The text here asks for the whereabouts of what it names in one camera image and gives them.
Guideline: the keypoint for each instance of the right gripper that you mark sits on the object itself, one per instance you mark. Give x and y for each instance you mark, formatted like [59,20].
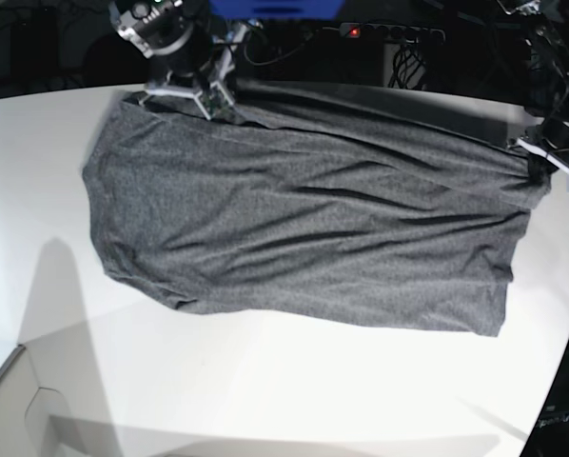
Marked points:
[197,67]

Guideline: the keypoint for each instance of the grey t-shirt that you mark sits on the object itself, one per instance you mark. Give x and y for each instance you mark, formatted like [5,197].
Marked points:
[306,202]

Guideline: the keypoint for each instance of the blue box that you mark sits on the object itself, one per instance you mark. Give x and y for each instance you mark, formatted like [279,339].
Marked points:
[276,9]

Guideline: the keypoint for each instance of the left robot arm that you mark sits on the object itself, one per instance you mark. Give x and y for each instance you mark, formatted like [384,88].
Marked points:
[552,50]

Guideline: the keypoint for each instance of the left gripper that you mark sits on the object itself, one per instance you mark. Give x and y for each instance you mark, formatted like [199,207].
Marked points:
[550,142]

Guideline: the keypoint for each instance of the black power strip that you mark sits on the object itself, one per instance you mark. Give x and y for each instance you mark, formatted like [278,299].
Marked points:
[391,33]

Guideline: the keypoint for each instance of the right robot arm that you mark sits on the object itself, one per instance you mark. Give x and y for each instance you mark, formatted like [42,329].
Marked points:
[149,25]

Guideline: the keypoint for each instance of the white table partition panel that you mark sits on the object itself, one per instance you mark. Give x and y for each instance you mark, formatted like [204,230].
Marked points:
[53,413]

